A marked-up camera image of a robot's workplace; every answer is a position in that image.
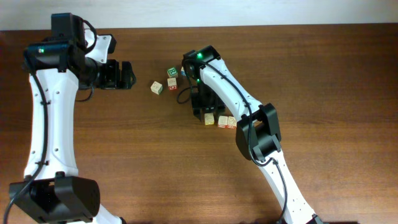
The wooden block green side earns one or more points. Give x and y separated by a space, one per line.
156 88

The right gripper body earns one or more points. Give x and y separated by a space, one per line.
205 98

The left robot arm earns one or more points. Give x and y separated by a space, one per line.
75 57

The wooden block red edge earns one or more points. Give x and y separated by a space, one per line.
222 121

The wooden block yellow side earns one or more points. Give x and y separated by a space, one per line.
209 118

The wooden block far right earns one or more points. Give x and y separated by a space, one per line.
232 123

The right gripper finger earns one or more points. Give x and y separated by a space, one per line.
219 111
199 114

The wooden block red side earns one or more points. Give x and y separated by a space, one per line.
172 83

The green R letter block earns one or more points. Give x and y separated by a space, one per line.
172 72

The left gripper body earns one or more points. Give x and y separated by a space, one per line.
109 76

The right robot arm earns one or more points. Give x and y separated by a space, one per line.
258 134

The wooden block blue side snail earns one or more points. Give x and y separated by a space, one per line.
183 72

